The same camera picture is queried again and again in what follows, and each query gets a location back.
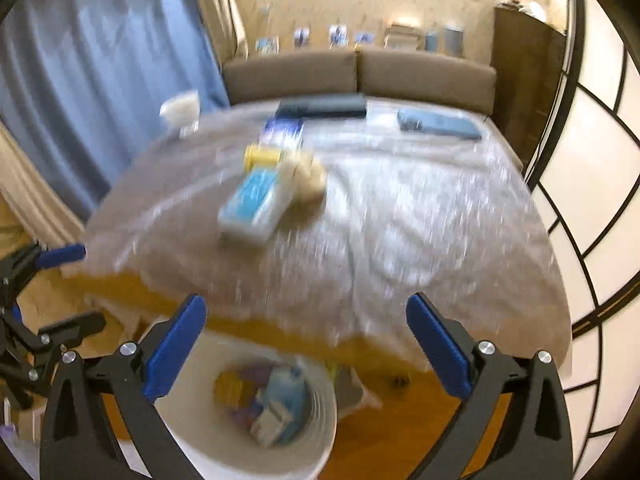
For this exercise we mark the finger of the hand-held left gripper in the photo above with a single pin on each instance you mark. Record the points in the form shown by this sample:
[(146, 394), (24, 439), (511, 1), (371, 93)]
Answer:
[(75, 324), (62, 255)]

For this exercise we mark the white trash bin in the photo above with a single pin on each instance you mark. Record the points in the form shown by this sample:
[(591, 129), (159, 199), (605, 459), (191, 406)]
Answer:
[(320, 410)]

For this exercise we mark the sliding screen door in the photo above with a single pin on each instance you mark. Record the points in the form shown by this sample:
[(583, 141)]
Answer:
[(600, 185)]

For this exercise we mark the white footed bowl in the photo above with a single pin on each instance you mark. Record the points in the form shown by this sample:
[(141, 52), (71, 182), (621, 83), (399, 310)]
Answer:
[(181, 107)]

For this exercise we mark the small pale blue cylinder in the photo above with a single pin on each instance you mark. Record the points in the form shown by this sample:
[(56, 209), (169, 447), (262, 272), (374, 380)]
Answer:
[(431, 41)]

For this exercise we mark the grey cylinder speaker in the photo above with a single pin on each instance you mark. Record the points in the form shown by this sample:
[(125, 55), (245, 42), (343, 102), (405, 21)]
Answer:
[(454, 40)]

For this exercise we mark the striped blue white packet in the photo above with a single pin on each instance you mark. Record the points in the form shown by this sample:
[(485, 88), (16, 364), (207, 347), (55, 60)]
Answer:
[(282, 132)]

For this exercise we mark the white plastic bag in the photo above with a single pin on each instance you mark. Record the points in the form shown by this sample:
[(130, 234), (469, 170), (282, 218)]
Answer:
[(357, 390)]

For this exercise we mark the tissue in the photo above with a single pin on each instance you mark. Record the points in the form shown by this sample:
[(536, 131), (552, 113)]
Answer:
[(306, 177)]

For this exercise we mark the small yellow box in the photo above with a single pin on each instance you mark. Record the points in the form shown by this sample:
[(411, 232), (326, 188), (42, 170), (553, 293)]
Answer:
[(261, 156)]

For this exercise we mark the brown sofa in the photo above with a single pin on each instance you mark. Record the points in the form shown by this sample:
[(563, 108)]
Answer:
[(425, 77)]

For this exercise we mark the black folding phone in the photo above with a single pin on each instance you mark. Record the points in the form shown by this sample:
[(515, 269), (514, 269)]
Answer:
[(322, 106)]

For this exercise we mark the blue curtain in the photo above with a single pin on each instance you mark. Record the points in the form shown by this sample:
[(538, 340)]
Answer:
[(100, 85)]

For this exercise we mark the white ornament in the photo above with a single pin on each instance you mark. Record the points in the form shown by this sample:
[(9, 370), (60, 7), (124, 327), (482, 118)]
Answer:
[(536, 8)]

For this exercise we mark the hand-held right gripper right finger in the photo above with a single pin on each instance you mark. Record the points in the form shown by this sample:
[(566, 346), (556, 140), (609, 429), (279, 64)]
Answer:
[(440, 350)]

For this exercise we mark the beige patterned curtain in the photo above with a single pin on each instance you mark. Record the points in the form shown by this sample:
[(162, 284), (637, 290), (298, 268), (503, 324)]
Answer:
[(225, 5), (35, 195)]

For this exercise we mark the pale blue packet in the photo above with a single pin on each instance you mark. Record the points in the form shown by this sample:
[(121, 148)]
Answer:
[(252, 205)]

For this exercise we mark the slim smartphone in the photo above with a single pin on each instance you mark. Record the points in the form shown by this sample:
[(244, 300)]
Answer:
[(440, 124)]

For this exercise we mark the dark wooden cabinet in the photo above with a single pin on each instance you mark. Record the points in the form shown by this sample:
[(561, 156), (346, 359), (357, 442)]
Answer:
[(527, 85)]

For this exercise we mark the photo card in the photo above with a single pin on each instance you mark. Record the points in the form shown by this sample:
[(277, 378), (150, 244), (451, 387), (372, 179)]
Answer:
[(364, 38), (338, 35), (266, 46), (301, 37)]

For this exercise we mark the yellow wrapper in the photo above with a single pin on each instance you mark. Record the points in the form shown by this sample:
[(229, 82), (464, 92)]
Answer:
[(232, 390)]

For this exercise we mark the brown ornament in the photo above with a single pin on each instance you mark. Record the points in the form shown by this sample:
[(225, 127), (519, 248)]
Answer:
[(513, 2)]

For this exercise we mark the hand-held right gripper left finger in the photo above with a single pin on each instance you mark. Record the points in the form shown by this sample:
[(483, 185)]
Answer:
[(175, 350)]

